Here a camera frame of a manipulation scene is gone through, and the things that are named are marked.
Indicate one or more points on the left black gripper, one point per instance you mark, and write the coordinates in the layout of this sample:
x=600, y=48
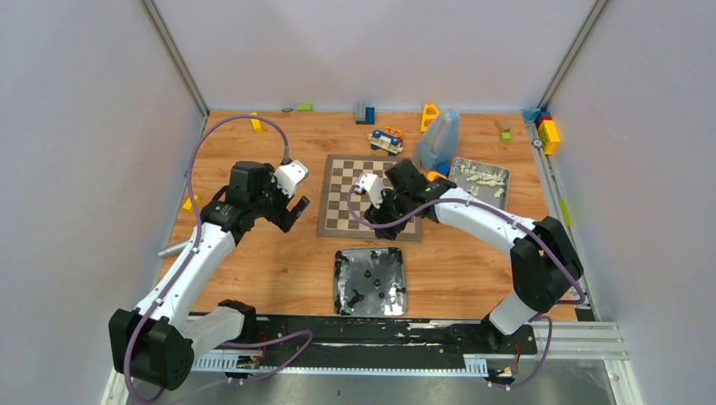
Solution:
x=279, y=204

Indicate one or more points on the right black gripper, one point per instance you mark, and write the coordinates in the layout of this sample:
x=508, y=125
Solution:
x=378, y=216

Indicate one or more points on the silver tray black pieces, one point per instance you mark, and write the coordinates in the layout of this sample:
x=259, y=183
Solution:
x=370, y=282

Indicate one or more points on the red yellow blue block toy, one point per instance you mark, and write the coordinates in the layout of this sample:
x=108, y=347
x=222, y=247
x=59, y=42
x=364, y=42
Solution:
x=441, y=171

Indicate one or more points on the colourful toy car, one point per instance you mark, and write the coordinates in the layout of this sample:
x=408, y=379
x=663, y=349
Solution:
x=389, y=139

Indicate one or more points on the translucent blue plastic container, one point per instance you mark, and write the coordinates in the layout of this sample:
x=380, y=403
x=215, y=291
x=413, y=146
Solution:
x=439, y=143

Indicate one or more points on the silver tray white pieces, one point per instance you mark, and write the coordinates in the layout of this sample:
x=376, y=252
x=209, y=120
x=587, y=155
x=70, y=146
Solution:
x=489, y=183

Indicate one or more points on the grey cylinder tube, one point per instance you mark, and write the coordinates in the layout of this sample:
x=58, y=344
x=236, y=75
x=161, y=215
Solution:
x=173, y=249

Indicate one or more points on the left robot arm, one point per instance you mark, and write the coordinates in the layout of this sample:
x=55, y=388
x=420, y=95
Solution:
x=155, y=342

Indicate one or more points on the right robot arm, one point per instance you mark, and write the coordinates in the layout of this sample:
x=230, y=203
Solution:
x=544, y=262

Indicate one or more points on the yellow block far left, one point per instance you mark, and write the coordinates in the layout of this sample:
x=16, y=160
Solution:
x=257, y=125

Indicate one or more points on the yellow block left edge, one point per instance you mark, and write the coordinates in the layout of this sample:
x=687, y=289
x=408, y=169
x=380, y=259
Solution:
x=190, y=203

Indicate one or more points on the blue grey block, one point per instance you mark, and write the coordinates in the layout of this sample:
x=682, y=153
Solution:
x=364, y=114

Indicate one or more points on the wooden brown block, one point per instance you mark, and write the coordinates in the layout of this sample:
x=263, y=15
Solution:
x=503, y=125

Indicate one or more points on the yellow red blue brick stack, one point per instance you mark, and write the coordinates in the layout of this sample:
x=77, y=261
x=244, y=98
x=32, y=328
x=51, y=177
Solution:
x=546, y=129

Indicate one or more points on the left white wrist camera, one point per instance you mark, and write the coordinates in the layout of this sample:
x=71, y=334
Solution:
x=289, y=176

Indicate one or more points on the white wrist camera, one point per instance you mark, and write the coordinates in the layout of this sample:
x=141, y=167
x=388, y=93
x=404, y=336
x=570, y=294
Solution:
x=289, y=176
x=371, y=185

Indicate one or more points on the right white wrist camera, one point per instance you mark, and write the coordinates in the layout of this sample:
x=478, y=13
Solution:
x=371, y=185

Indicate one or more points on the yellow triangular frame toy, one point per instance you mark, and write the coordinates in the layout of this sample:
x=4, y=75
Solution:
x=429, y=114

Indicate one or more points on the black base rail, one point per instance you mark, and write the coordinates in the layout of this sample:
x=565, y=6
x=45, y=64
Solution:
x=381, y=346

